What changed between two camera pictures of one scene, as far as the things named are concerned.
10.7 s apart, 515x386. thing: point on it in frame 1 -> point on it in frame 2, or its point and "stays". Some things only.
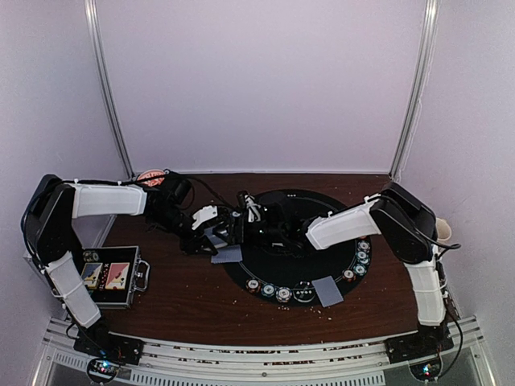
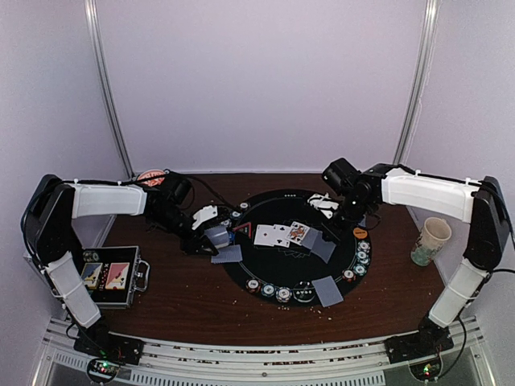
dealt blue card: x=227 y=254 stays
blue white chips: x=283 y=293 stays
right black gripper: x=233 y=229 -> x=335 y=232
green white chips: x=360 y=269 stays
